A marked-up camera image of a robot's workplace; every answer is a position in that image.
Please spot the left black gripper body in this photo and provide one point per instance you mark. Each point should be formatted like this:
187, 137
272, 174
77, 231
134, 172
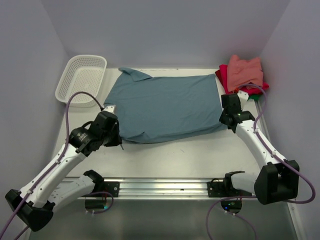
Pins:
112, 138

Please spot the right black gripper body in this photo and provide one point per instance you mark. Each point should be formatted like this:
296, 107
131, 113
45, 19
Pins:
222, 118

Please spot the blue-grey t shirt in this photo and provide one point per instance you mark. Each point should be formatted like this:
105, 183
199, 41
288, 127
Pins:
165, 108

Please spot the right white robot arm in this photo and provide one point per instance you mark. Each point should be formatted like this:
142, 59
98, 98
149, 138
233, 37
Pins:
277, 180

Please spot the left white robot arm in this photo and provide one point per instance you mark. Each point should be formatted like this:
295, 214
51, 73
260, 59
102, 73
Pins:
36, 202

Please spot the folded green shirt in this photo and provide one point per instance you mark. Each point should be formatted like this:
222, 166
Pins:
254, 97

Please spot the folded salmon pink shirt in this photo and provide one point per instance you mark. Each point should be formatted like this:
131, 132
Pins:
241, 71

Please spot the folded red shirt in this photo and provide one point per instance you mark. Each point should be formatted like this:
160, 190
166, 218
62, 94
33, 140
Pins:
222, 76

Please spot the white plastic basket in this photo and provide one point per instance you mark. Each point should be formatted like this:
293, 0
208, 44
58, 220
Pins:
82, 73

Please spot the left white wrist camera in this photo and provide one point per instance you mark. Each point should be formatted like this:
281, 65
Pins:
110, 109

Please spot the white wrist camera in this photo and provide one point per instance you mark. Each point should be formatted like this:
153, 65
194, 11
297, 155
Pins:
243, 98
110, 109

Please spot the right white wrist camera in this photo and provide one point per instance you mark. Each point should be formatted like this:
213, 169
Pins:
243, 98

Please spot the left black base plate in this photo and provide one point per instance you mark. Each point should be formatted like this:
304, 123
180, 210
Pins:
112, 188

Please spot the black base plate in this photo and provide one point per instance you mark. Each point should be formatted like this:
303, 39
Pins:
112, 188
218, 188

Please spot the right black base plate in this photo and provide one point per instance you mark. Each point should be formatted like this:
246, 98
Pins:
218, 188

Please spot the aluminium rail frame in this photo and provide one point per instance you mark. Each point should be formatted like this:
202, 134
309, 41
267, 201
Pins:
154, 188

